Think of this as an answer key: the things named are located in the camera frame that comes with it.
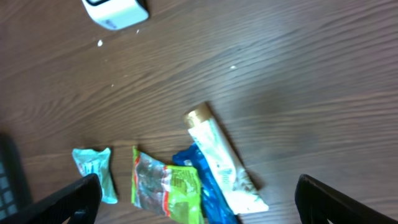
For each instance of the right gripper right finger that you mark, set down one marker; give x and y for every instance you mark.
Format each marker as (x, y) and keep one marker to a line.
(319, 203)

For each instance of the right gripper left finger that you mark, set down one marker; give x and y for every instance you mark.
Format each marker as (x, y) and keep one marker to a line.
(76, 203)

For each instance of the mint green wipes packet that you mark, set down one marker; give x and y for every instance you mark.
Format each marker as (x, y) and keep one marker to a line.
(90, 161)

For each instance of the white bamboo cream tube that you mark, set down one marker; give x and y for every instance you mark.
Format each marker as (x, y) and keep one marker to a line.
(228, 171)

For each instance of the green red snack packet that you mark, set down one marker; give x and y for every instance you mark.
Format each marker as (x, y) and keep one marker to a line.
(171, 191)

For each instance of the blue snack packet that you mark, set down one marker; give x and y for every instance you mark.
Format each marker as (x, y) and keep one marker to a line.
(213, 202)

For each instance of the white barcode scanner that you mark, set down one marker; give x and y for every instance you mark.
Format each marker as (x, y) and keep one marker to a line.
(116, 14)

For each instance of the grey plastic mesh basket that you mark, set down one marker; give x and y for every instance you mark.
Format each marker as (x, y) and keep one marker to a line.
(15, 192)

